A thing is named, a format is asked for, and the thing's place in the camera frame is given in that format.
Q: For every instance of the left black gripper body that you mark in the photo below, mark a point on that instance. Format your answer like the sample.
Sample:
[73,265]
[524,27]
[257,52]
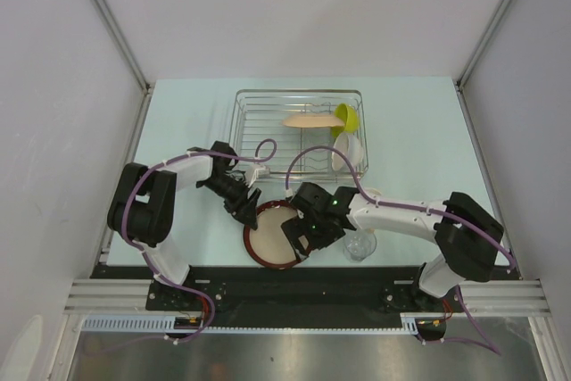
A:
[233,192]

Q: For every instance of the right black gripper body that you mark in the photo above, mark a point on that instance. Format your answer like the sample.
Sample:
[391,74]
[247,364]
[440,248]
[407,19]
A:
[320,234]

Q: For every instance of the red rimmed beige plate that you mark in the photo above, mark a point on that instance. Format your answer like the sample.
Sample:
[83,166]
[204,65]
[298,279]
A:
[268,244]

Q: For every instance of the clear drinking glass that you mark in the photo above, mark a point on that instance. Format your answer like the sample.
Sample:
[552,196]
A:
[359,245]

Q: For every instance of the yellow mug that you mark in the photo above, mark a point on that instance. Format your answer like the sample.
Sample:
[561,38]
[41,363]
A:
[372,192]

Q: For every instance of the white bowl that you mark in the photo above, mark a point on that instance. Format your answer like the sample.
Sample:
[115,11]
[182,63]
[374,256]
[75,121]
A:
[350,146]

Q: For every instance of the metal wire dish rack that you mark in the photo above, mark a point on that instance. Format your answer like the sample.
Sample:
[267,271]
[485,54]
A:
[259,113]

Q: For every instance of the beige bird pattern plate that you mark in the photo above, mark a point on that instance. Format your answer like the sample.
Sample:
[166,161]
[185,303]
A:
[305,120]

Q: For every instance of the lime green bowl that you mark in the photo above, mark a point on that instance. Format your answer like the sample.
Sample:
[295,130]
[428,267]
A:
[349,117]

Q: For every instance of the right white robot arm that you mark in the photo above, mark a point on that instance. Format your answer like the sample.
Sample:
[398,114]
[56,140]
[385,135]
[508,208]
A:
[467,236]

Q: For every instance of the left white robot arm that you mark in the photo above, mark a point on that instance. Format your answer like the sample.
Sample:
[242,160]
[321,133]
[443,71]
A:
[143,206]

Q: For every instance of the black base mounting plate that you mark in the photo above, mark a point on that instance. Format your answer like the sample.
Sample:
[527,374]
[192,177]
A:
[313,298]

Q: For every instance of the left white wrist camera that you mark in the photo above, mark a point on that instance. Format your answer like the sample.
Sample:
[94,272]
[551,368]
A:
[259,173]

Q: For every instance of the light blue cable duct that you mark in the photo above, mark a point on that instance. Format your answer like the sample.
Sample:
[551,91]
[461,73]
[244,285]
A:
[181,325]

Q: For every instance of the aluminium frame rail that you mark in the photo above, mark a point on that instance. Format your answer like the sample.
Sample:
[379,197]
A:
[499,298]

